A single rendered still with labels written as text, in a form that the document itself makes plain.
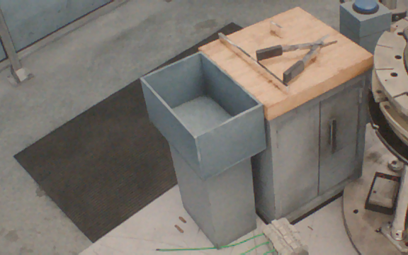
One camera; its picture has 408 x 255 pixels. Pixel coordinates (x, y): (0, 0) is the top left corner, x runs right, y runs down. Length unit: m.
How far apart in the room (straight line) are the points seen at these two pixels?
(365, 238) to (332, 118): 0.21
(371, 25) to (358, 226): 0.35
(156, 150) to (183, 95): 1.39
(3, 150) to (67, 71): 0.58
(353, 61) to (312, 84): 0.08
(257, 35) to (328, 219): 0.34
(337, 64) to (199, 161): 0.25
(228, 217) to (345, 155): 0.23
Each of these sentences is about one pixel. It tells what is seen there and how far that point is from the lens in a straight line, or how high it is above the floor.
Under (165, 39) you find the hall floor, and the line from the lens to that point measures 2.97.
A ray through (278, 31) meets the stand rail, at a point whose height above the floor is 1.07.
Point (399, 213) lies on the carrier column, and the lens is 0.91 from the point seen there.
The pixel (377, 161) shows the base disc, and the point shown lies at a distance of 1.09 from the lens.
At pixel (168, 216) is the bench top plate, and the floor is 0.78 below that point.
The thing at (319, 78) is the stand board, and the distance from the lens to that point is 0.83.
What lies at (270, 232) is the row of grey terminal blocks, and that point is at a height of 0.82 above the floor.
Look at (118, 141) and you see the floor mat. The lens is 2.39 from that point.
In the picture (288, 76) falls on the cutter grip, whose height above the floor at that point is 1.09.
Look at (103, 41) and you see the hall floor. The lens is 3.07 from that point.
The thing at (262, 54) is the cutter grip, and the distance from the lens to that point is 0.84.
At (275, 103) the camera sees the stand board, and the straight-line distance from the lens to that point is 0.79.
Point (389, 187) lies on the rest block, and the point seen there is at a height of 0.84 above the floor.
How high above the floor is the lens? 1.57
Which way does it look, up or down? 41 degrees down
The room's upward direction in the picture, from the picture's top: 10 degrees counter-clockwise
